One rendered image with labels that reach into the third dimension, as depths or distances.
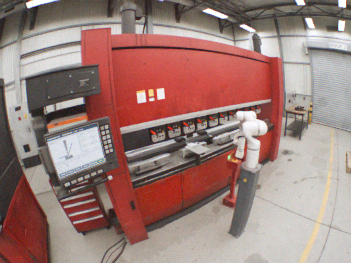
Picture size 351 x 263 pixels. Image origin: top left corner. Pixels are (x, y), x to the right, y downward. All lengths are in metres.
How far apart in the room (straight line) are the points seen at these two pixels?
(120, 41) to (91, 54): 0.37
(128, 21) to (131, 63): 0.49
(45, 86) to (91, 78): 0.30
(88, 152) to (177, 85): 1.16
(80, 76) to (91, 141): 0.40
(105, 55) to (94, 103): 0.39
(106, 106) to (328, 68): 8.49
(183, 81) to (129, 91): 0.61
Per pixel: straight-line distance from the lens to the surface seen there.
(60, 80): 1.00
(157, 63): 1.67
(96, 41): 1.35
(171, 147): 2.17
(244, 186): 1.60
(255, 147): 1.42
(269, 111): 3.63
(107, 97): 1.29
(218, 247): 2.06
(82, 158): 1.04
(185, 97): 1.82
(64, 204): 2.08
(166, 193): 1.94
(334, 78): 8.57
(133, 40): 1.62
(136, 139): 2.22
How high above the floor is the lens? 1.76
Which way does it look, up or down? 17 degrees down
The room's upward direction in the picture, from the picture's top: 5 degrees counter-clockwise
